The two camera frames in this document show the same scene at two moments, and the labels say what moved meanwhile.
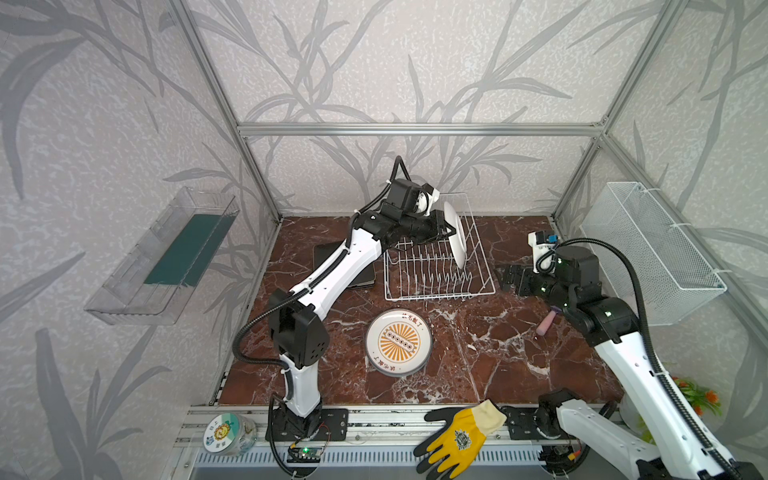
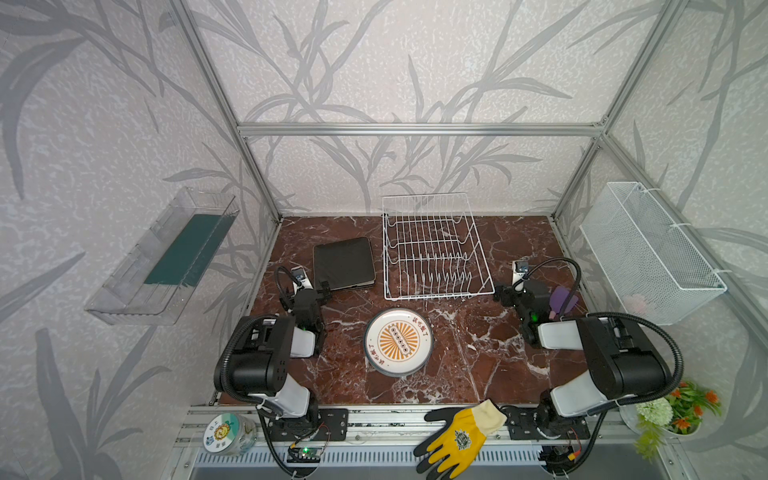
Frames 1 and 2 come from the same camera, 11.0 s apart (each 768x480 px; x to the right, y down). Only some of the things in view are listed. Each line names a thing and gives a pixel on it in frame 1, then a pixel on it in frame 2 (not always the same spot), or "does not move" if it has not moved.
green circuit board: (306, 455) does not move
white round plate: (457, 242) -> (398, 342)
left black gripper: (428, 225) -> (309, 291)
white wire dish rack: (452, 266) does not move
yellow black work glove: (454, 449) does not move
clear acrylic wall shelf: (152, 282) does not move
